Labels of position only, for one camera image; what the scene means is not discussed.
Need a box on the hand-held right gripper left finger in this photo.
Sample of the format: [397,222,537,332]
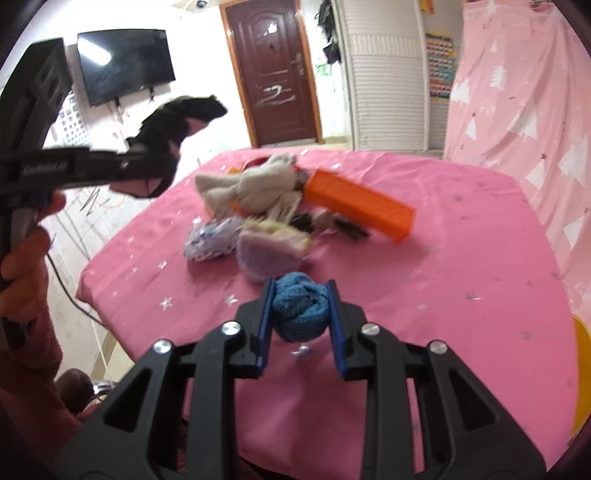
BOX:
[51,278,278,480]

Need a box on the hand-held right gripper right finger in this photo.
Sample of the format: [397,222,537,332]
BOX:
[326,280,546,480]

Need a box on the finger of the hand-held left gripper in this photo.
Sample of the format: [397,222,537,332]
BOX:
[88,147,179,199]

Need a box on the blue knitted sock ball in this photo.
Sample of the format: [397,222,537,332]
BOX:
[271,272,330,343]

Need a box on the black fuzzy sock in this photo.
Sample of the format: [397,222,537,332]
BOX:
[124,95,228,160]

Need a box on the person's left forearm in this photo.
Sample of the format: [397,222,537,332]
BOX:
[0,300,95,467]

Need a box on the person's left hand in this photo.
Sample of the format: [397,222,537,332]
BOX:
[0,191,66,334]

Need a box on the lilac and yellow sock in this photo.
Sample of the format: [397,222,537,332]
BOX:
[236,222,313,285]

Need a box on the purple patterned sock ball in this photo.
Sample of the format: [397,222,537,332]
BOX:
[185,217,246,263]

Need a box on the black fluffy scrap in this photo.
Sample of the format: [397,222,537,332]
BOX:
[335,219,371,241]

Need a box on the orange ribbed box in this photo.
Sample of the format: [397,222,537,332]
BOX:
[302,168,416,243]

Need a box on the pink star-print tablecloth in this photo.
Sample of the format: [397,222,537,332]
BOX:
[76,148,581,480]

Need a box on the beige sock bundle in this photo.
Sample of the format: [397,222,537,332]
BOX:
[194,154,306,218]

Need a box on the brown door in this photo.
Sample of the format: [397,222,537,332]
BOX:
[220,0,323,149]

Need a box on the black hanging coat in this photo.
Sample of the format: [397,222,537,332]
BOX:
[315,0,343,64]

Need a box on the yellow plastic bowl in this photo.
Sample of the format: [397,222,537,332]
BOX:
[571,314,591,440]

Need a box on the white louvered wardrobe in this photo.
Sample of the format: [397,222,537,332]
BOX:
[332,0,463,153]

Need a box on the pink tree-print sheet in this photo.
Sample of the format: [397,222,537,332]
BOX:
[443,0,591,315]

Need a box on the white grid wall chart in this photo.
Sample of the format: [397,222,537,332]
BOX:
[51,91,89,149]

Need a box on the black wall television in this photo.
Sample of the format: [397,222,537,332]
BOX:
[76,29,177,107]

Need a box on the black cable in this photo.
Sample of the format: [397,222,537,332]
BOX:
[46,251,105,325]

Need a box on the colourful wall poster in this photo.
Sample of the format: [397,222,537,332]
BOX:
[425,31,457,99]

